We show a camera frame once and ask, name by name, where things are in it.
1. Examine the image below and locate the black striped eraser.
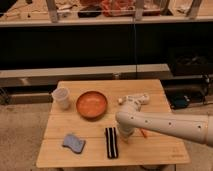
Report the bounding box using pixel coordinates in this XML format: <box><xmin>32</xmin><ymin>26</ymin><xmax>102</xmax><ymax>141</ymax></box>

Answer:
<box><xmin>105</xmin><ymin>127</ymin><xmax>119</xmax><ymax>159</ymax></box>

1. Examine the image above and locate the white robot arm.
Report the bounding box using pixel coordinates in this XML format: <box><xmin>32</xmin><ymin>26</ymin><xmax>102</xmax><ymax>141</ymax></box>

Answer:
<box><xmin>115</xmin><ymin>94</ymin><xmax>213</xmax><ymax>147</ymax></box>

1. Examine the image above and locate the orange carrot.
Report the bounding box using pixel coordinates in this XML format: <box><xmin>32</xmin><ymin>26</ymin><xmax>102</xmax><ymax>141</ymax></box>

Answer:
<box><xmin>140</xmin><ymin>129</ymin><xmax>148</xmax><ymax>138</ymax></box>

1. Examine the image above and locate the white plastic bottle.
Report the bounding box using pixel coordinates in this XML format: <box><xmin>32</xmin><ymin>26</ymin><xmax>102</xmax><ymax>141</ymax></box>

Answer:
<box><xmin>118</xmin><ymin>93</ymin><xmax>150</xmax><ymax>105</ymax></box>

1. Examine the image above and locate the wooden folding table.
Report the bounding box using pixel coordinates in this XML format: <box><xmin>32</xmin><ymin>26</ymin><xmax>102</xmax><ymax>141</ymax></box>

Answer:
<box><xmin>36</xmin><ymin>79</ymin><xmax>190</xmax><ymax>168</ymax></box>

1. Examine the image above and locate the orange bowl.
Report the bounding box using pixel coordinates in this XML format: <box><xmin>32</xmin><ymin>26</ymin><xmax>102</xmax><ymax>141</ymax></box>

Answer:
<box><xmin>76</xmin><ymin>91</ymin><xmax>108</xmax><ymax>119</ymax></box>

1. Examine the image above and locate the blue sponge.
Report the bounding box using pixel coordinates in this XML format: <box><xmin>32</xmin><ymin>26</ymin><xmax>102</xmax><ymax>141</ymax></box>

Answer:
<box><xmin>62</xmin><ymin>134</ymin><xmax>86</xmax><ymax>154</ymax></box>

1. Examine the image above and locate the translucent plastic cup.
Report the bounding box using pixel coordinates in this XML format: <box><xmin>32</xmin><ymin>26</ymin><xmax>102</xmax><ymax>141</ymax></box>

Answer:
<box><xmin>51</xmin><ymin>88</ymin><xmax>70</xmax><ymax>110</ymax></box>

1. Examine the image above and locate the black box on floor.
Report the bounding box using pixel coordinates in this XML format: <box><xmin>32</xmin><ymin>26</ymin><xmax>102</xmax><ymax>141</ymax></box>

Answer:
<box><xmin>168</xmin><ymin>46</ymin><xmax>213</xmax><ymax>76</ymax></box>

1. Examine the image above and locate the black object on shelf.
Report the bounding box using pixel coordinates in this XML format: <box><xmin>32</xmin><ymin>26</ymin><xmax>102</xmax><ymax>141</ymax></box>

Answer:
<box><xmin>78</xmin><ymin>5</ymin><xmax>101</xmax><ymax>18</ymax></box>

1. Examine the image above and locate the red object on shelf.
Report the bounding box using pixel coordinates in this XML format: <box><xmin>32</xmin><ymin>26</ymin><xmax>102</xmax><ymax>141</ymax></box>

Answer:
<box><xmin>101</xmin><ymin>0</ymin><xmax>135</xmax><ymax>17</ymax></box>

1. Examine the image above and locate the long shelf rail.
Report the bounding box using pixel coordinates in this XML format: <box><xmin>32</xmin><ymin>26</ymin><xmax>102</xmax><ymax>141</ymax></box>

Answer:
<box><xmin>0</xmin><ymin>64</ymin><xmax>170</xmax><ymax>87</ymax></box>

